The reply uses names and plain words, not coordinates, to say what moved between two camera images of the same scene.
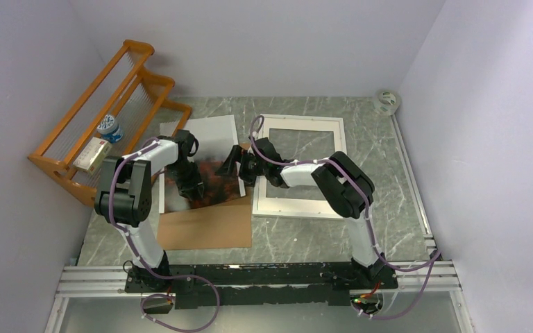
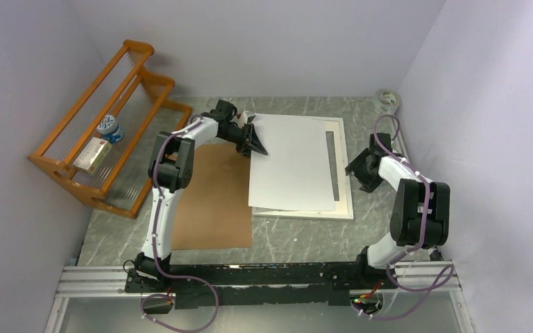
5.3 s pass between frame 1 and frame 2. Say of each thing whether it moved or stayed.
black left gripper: moved
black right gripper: moved
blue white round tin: stayed
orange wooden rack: stayed
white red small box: stayed
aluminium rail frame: stayed
